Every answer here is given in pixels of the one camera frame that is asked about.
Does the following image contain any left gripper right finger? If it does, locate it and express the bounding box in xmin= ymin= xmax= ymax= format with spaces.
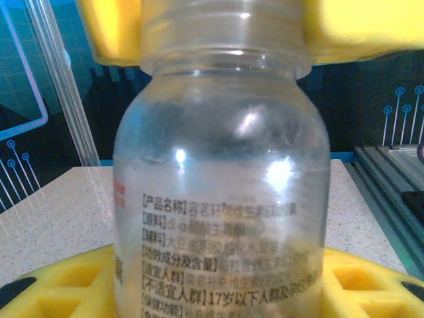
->
xmin=323 ymin=248 xmax=424 ymax=318

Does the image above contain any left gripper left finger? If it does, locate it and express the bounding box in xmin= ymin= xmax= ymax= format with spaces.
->
xmin=0 ymin=246 xmax=117 ymax=318

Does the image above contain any clear plastic bottle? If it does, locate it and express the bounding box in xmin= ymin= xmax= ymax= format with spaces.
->
xmin=112 ymin=0 xmax=332 ymax=318

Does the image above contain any aluminium frame post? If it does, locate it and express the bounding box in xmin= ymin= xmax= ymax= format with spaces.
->
xmin=25 ymin=0 xmax=102 ymax=168

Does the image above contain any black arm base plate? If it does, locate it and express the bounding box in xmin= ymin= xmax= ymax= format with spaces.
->
xmin=402 ymin=190 xmax=424 ymax=229

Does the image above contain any aluminium frame rail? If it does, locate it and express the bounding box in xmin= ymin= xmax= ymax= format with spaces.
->
xmin=353 ymin=144 xmax=424 ymax=276

